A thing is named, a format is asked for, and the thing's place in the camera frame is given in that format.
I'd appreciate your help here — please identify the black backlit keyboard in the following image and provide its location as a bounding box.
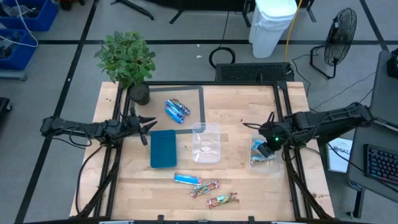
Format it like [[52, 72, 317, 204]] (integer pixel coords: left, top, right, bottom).
[[363, 144, 398, 187]]

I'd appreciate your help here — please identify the blue storage crate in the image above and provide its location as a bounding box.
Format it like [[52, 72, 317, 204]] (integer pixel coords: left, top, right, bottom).
[[0, 0, 59, 32], [0, 28, 39, 71]]

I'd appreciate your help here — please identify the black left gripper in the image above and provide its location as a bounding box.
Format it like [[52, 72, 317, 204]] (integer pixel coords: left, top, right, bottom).
[[119, 107, 159, 146]]

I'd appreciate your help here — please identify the black desk device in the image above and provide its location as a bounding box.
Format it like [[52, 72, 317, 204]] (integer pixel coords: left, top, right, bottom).
[[386, 47, 398, 79]]

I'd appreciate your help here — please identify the black stand leg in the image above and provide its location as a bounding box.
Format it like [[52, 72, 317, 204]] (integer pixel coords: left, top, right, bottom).
[[110, 0, 155, 21]]

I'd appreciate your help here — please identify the black equipment piece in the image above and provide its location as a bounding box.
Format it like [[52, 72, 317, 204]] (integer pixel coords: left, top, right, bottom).
[[0, 97, 13, 123]]

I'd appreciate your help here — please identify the white trash bin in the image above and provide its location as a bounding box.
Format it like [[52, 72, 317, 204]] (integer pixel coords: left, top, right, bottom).
[[248, 0, 299, 59]]

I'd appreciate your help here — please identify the mesh mat with grey border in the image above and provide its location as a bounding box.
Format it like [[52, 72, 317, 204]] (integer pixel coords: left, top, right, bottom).
[[129, 85, 206, 135]]

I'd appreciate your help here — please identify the black floor fan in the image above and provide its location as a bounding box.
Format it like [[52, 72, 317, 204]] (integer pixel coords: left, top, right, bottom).
[[309, 7, 358, 80]]

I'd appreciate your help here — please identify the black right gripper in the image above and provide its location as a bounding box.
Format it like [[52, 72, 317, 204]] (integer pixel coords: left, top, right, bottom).
[[257, 121, 286, 158]]

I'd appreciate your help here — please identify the black coiled cable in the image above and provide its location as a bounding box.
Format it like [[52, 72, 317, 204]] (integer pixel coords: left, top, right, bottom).
[[208, 46, 236, 69]]

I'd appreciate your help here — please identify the black partition screen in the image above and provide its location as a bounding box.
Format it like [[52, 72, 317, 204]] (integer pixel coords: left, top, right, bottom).
[[146, 0, 317, 27]]

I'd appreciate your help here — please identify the green leafy plant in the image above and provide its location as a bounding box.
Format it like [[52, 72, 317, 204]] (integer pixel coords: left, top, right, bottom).
[[94, 30, 157, 90]]

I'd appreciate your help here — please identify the black metal rig frame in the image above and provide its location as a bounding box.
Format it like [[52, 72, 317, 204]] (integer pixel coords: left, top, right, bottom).
[[70, 80, 336, 222]]

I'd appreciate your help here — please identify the white printed sign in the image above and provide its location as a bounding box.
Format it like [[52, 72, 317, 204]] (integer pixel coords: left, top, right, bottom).
[[326, 136, 354, 174]]

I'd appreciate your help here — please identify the blue container lid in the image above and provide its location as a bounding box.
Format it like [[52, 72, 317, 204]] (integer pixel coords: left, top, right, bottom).
[[150, 129, 178, 169]]

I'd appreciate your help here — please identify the grey desk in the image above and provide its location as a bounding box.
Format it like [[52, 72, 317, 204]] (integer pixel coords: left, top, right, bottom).
[[346, 117, 398, 205], [368, 49, 398, 128]]

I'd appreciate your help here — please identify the black plant pot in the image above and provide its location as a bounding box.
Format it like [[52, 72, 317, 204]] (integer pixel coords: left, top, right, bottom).
[[127, 81, 151, 106]]

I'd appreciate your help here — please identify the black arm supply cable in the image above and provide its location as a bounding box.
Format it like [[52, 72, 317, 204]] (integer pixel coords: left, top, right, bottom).
[[74, 144, 105, 215]]

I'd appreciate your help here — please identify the clear plastic bin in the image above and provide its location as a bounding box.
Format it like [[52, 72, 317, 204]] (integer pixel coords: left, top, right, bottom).
[[248, 129, 280, 174], [192, 122, 222, 164]]

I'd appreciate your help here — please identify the yellow cable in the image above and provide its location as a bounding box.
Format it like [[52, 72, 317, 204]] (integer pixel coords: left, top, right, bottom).
[[284, 0, 304, 62]]

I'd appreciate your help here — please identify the red green granola bar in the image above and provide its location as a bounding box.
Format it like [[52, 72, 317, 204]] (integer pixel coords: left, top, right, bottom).
[[206, 192, 239, 210], [190, 180, 220, 198]]

